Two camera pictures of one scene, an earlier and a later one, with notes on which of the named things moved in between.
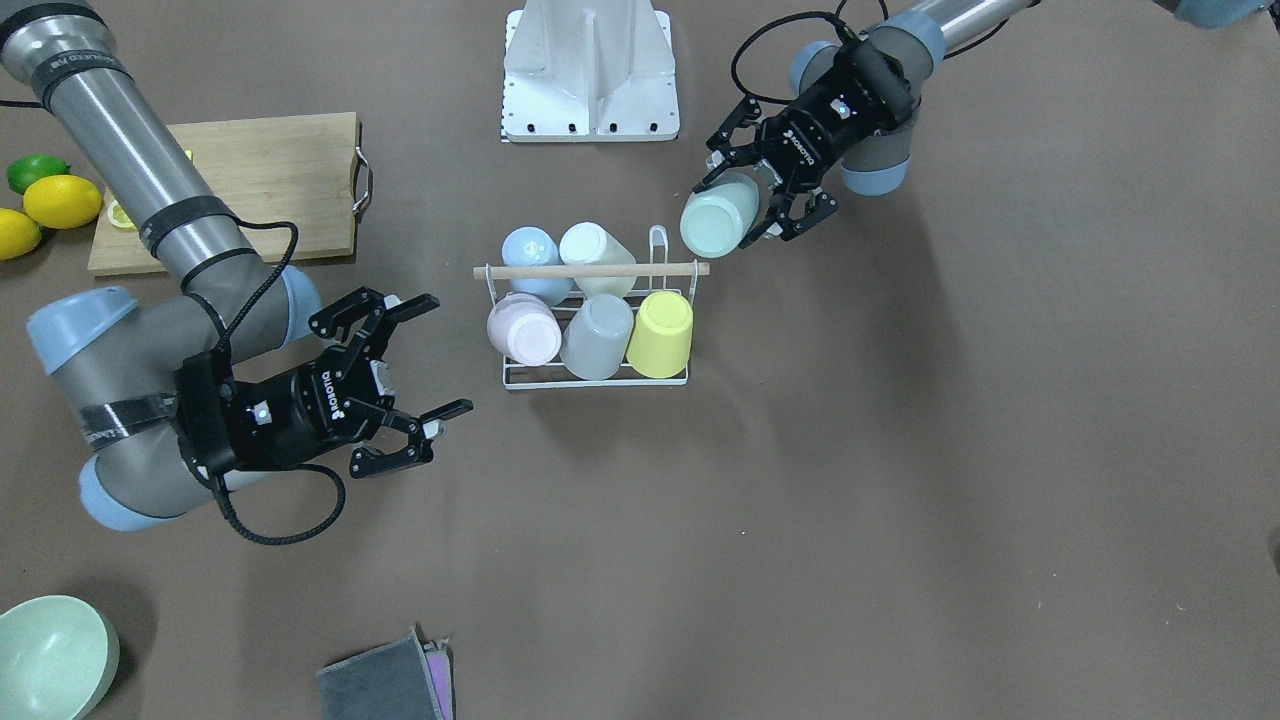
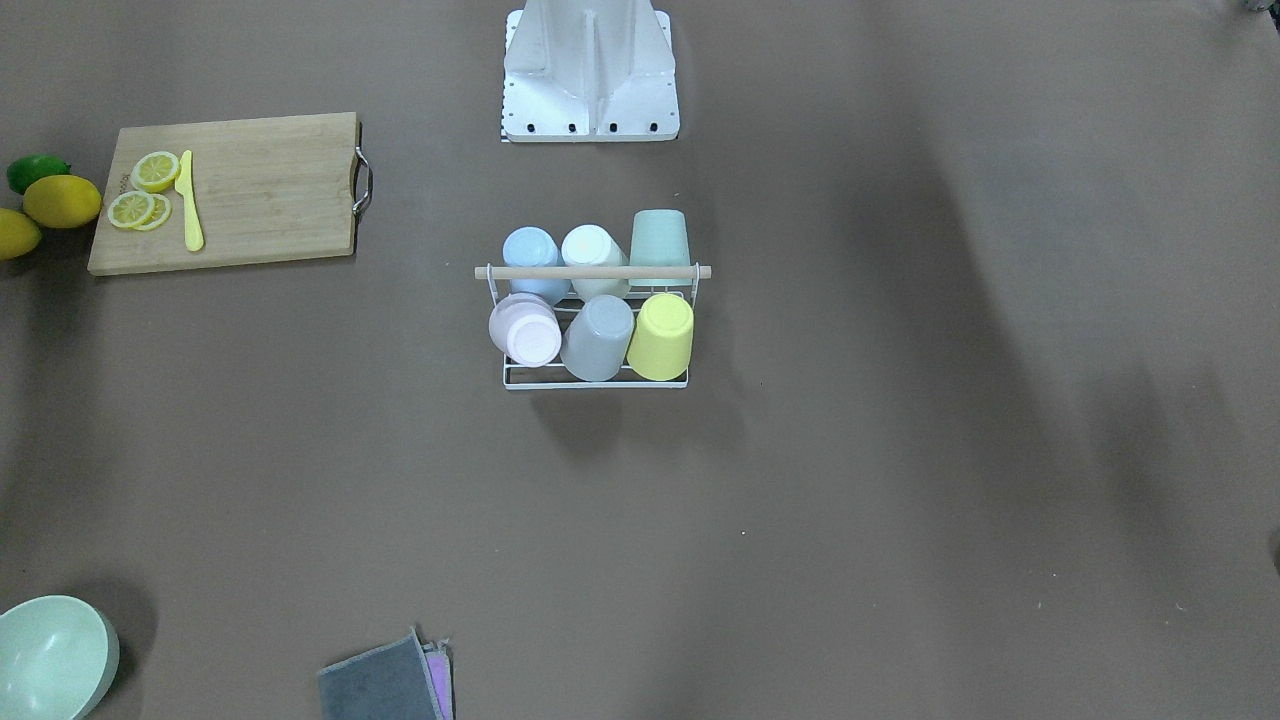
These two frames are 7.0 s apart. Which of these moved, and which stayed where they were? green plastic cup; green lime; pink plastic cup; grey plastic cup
Moved: green plastic cup
Stayed: green lime; grey plastic cup; pink plastic cup
